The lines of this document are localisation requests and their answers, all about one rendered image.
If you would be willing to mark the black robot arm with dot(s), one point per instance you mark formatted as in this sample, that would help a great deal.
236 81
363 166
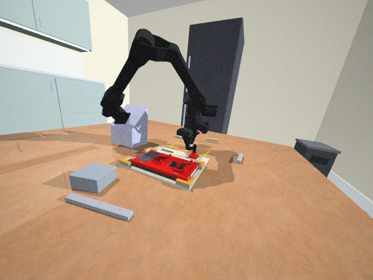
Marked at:
145 47

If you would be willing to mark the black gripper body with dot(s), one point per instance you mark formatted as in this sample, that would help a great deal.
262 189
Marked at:
187 131

